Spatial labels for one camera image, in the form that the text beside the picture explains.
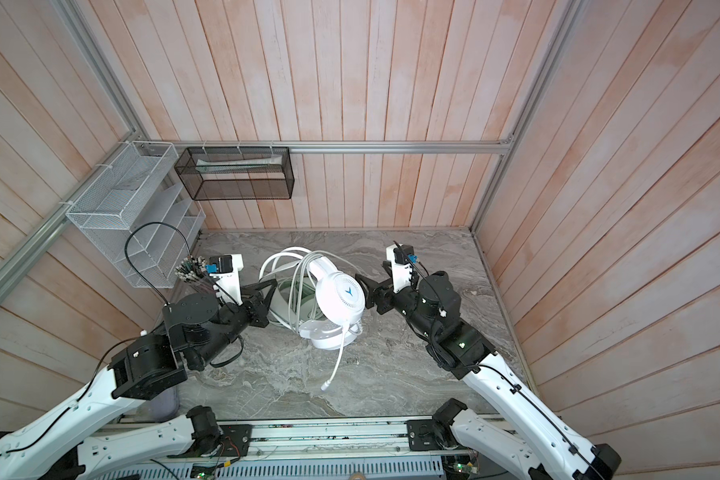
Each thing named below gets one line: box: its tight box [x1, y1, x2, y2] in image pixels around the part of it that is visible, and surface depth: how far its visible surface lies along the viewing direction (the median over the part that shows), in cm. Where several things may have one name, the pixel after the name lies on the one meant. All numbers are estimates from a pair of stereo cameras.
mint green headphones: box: [269, 273, 316, 329], surface depth 60 cm
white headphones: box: [299, 256, 366, 350], surface depth 50 cm
